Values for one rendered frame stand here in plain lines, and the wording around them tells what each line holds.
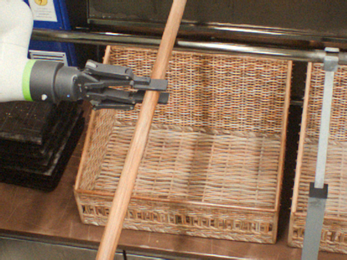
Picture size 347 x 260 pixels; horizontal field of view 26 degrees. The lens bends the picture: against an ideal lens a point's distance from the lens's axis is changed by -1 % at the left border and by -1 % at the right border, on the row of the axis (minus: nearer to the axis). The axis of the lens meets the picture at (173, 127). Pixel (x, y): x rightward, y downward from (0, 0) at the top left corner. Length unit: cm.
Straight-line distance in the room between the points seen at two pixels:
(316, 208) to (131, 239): 59
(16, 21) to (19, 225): 74
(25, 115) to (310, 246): 88
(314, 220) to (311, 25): 60
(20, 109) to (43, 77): 57
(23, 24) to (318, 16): 84
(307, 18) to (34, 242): 101
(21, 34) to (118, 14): 57
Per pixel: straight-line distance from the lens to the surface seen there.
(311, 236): 186
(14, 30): 169
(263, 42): 221
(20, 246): 228
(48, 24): 229
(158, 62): 166
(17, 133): 213
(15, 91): 166
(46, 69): 164
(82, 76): 162
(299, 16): 212
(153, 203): 202
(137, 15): 219
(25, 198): 227
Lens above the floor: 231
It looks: 47 degrees down
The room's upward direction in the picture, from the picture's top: 5 degrees counter-clockwise
